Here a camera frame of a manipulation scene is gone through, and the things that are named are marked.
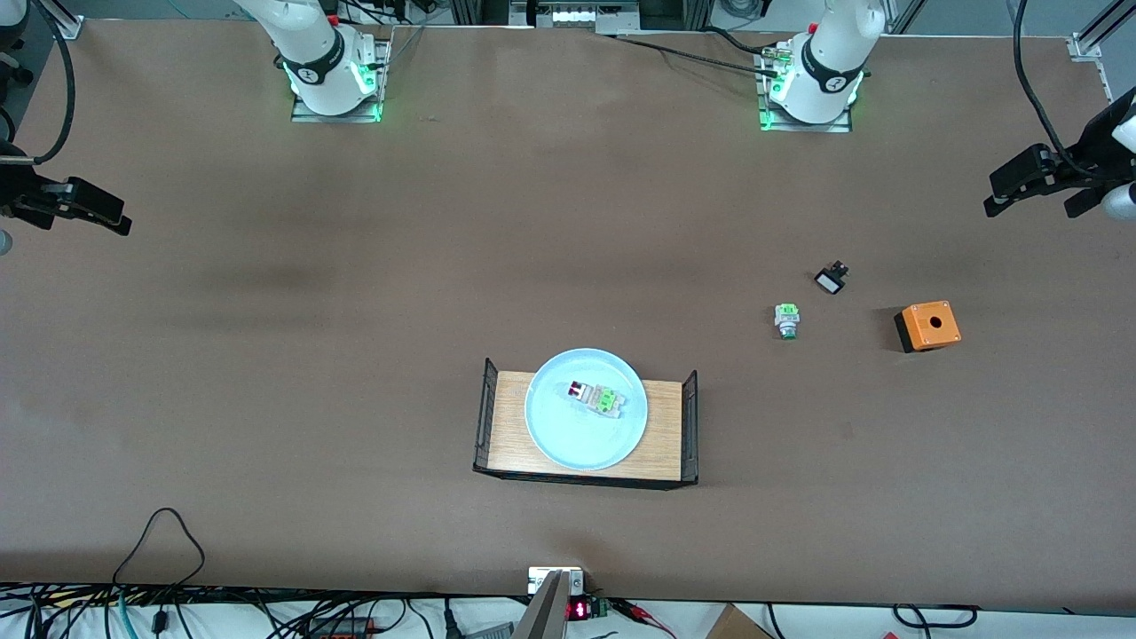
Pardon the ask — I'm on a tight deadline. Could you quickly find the red push button switch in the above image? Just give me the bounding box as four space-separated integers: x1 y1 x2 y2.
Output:
568 380 627 419

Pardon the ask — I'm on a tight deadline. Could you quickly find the light blue plate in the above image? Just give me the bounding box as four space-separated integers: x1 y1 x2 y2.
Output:
525 348 649 472

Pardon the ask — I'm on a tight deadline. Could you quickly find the brown cardboard piece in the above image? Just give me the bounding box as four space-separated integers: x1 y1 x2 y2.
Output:
706 603 775 639

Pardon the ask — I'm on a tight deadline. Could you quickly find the red alligator clip lead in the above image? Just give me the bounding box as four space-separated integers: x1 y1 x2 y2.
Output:
609 597 677 639

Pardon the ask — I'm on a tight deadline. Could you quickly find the silver corner bracket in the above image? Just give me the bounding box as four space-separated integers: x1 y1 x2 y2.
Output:
35 0 86 42
1068 0 1136 100

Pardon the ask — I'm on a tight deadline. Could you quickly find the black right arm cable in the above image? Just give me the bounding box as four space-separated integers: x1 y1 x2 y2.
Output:
29 0 77 166

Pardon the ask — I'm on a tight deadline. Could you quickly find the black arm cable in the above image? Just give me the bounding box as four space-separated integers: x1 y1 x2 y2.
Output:
1011 0 1084 174
29 0 77 166

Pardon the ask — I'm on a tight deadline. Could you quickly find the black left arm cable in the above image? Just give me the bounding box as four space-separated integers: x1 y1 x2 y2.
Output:
1011 0 1084 174

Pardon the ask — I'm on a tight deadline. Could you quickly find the orange button enclosure box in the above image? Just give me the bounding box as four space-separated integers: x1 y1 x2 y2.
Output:
894 301 962 354

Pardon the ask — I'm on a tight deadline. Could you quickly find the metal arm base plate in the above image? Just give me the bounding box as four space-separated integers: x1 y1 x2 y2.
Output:
754 43 855 134
290 35 392 124

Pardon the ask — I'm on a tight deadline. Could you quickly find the black looped cable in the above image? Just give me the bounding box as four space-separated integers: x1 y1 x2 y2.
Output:
110 507 208 639

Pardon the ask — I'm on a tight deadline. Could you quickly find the black cable on table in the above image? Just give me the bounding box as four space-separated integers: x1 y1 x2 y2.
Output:
611 25 784 79

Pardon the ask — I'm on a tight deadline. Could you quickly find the black coiled cable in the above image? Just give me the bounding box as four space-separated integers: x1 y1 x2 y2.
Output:
891 603 979 631

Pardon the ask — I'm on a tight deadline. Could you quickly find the wooden shelf with wire sides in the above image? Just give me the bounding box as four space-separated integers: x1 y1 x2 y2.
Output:
472 358 699 491

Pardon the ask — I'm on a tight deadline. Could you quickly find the silver aluminium frame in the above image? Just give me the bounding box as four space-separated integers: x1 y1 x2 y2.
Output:
448 0 716 37

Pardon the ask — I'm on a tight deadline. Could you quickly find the aluminium camera mount profile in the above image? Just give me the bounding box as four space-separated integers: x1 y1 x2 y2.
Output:
513 566 587 639

